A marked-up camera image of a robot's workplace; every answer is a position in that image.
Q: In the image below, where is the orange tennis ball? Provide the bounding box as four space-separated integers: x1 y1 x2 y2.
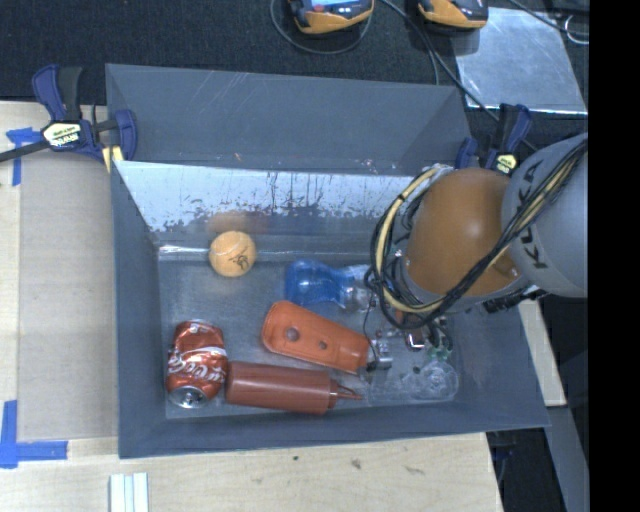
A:
208 230 258 278

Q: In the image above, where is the crushed red soda can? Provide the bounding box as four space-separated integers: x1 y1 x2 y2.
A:
164 319 231 410

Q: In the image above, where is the grey metal bin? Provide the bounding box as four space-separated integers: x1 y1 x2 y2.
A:
104 63 552 459

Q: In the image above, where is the pale wood board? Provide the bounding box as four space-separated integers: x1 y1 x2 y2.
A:
17 153 120 442

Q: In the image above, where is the orange spray bottle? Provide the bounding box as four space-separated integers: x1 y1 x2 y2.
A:
260 299 374 375

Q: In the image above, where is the blue clear spray bottle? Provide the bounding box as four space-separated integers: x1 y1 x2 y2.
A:
284 258 375 314

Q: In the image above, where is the red-brown squeeze bottle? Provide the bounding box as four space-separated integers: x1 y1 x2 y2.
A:
224 360 366 416

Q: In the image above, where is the black cylinder on white bracket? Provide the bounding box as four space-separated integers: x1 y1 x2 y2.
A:
483 288 549 314

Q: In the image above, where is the clear glass thing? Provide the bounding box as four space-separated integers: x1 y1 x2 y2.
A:
401 359 460 402

